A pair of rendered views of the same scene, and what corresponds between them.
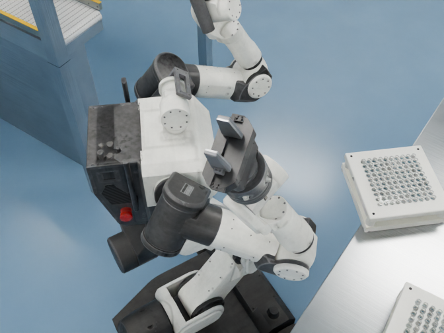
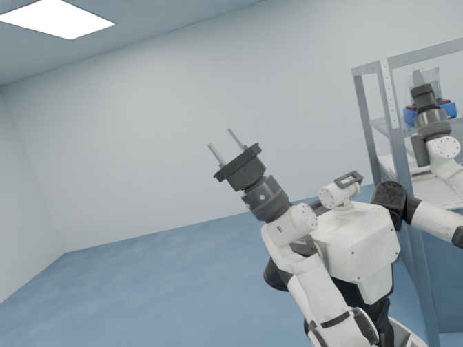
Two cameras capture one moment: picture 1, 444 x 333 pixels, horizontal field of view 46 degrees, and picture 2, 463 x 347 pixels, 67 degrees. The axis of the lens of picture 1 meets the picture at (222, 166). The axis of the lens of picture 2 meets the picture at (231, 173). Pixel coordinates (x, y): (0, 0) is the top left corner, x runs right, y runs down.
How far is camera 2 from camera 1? 93 cm
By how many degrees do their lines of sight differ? 70
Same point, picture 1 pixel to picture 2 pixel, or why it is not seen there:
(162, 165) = not seen: hidden behind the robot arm
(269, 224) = (284, 260)
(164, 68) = (382, 188)
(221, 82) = (438, 219)
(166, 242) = (269, 269)
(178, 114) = (326, 193)
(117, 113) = not seen: hidden behind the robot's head
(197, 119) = (364, 218)
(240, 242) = (300, 296)
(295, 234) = (311, 294)
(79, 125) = (418, 277)
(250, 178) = (246, 186)
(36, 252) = not seen: outside the picture
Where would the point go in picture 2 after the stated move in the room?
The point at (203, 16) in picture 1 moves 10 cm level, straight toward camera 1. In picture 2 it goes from (417, 151) to (392, 162)
